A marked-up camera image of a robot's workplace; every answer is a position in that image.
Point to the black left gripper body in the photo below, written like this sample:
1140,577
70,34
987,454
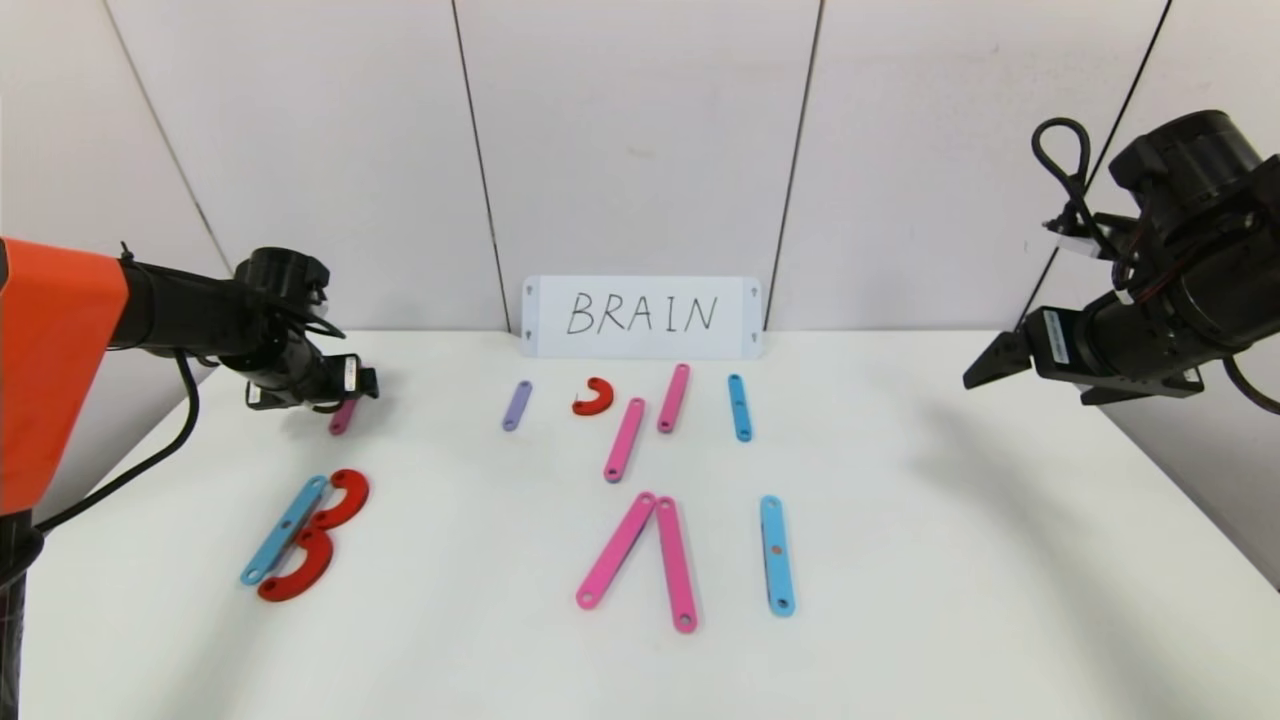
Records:
349,377

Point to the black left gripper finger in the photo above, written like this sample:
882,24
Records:
368,383

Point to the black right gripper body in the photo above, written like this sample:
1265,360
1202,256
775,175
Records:
1052,340

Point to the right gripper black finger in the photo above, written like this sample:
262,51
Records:
1145,389
1005,358

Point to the long pink bar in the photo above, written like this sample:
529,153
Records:
341,420
616,550
624,440
676,565

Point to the small red curved piece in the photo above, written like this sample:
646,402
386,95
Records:
604,398

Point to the black and orange left arm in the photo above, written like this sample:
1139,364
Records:
180,315

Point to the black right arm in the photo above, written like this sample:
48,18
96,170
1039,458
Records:
1215,235

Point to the white BRAIN sign card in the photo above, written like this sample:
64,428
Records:
640,345

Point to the large red curved piece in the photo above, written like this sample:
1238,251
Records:
353,497
312,572

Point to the short purple bar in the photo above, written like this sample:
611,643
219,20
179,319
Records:
517,406

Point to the long blue bar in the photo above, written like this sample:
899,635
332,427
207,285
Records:
285,530

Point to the short blue bar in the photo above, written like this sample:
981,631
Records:
739,408

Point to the medium pink bar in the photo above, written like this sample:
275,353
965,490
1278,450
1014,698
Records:
673,399

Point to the blue bar with orange dot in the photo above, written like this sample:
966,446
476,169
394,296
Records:
777,575

